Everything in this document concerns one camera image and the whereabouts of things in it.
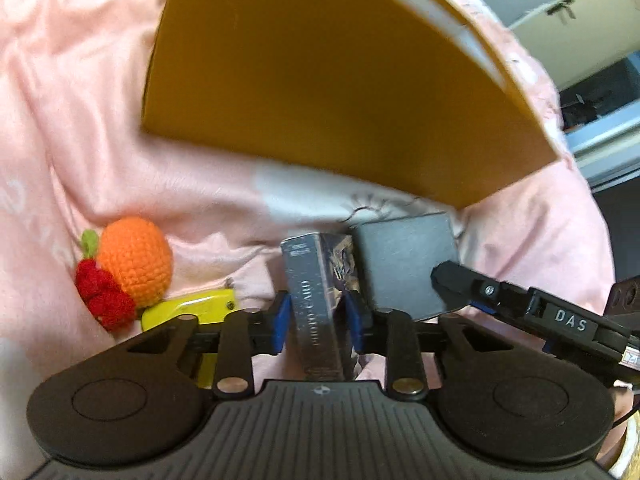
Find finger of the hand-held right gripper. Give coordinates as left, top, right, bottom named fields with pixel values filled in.
left=431, top=259, right=537, bottom=332

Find dark grey box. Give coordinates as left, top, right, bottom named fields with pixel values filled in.
left=348, top=212, right=460, bottom=322

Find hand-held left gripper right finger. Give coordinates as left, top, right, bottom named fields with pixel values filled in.
left=342, top=291, right=518, bottom=401

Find red crochet berries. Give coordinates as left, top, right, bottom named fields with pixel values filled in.
left=75, top=229, right=137, bottom=332

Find dark silver card box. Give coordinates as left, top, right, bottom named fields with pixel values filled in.
left=280, top=232, right=362, bottom=382

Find orange cardboard box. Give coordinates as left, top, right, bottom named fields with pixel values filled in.
left=141, top=0, right=564, bottom=211

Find dark shelf unit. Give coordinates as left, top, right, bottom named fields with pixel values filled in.
left=557, top=55, right=640, bottom=192

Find pink cloud print blanket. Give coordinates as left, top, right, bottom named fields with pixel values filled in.
left=0, top=0, right=622, bottom=480

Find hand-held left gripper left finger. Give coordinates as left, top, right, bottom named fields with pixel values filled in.
left=127, top=291, right=294, bottom=401

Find orange crochet fruit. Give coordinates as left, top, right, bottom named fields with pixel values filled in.
left=96, top=216, right=174, bottom=309

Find yellow plastic case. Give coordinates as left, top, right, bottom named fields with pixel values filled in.
left=141, top=289, right=238, bottom=390

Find black cable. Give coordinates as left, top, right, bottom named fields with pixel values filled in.
left=612, top=392, right=640, bottom=429

